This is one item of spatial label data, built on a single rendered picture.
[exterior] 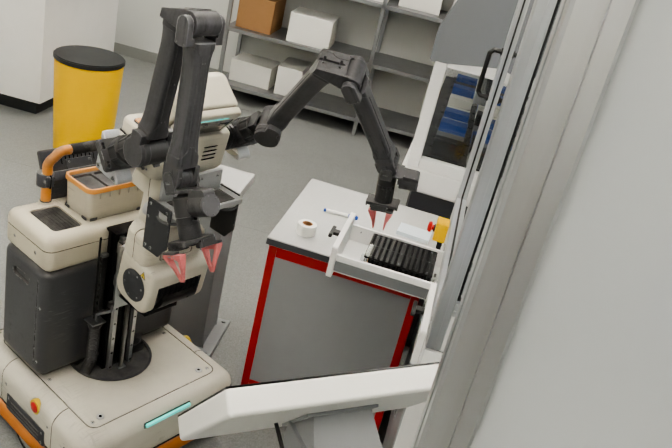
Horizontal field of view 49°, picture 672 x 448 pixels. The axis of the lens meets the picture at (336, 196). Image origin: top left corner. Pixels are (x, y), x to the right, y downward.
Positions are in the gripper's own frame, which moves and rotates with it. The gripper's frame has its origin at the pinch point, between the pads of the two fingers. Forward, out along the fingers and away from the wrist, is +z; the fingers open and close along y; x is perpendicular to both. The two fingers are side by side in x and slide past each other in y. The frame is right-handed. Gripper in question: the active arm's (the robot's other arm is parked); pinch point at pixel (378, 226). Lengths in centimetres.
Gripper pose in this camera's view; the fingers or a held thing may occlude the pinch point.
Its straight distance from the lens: 236.5
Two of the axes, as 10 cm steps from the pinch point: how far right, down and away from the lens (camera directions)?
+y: 9.7, 2.0, -1.4
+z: -1.3, 9.0, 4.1
